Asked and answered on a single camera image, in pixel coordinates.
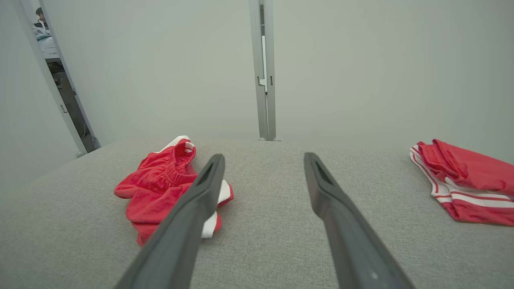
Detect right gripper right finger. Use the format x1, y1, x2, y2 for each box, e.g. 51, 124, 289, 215
303, 152, 415, 289

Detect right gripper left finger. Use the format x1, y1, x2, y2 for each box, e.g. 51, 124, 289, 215
114, 153, 226, 289

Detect red white baseball jersey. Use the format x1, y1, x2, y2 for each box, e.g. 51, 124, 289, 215
409, 138, 514, 227

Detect red white shorts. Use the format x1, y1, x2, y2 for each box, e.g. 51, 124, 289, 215
114, 135, 235, 247

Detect seated person white shirt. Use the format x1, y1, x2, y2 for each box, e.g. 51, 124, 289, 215
32, 7, 51, 41

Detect grey double partition post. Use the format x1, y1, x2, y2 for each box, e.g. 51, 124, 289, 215
248, 0, 281, 142

